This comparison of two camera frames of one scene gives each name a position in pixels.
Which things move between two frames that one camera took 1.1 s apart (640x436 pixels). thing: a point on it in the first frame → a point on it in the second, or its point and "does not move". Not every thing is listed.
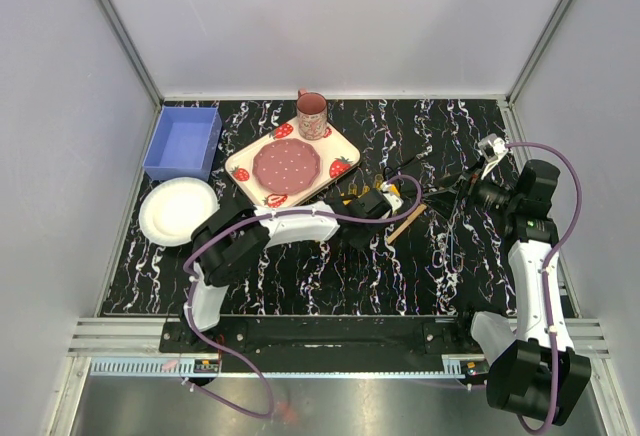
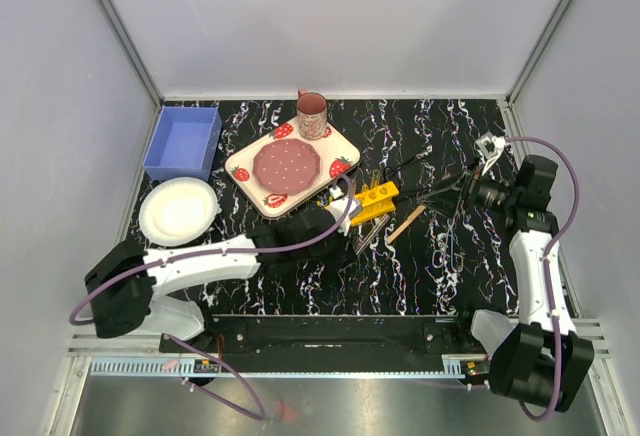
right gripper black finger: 445,202 does not move
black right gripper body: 488,194 does not move
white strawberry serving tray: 283,169 does not move
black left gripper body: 368,231 → 334,244
